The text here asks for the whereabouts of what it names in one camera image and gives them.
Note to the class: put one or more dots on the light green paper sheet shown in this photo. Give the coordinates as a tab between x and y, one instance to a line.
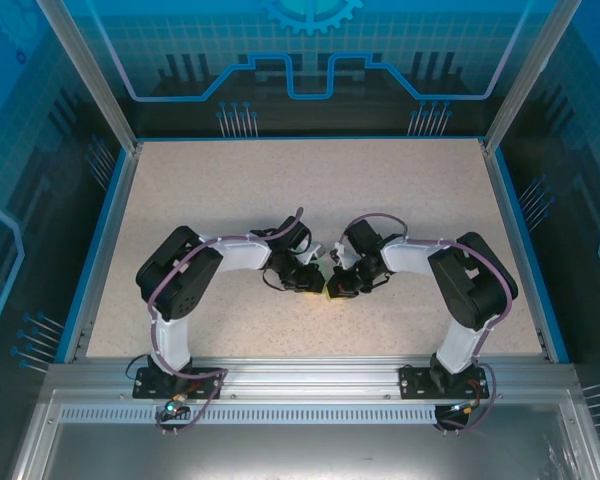
325	294

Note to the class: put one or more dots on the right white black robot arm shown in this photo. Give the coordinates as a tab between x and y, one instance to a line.
470	280

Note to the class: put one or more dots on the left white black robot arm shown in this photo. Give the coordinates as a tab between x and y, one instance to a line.
180	270

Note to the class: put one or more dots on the aluminium mounting beam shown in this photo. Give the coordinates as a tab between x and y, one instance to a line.
305	380

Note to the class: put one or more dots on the grey metal panel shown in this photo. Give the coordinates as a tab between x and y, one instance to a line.
305	450

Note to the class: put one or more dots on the blue edge trim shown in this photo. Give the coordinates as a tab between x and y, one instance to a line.
529	250
92	250

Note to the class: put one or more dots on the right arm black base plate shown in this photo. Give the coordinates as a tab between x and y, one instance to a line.
412	382

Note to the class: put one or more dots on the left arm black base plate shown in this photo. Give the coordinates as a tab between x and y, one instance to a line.
150	385

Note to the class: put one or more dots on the aluminium frame post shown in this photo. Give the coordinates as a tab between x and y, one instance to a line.
92	75
527	75

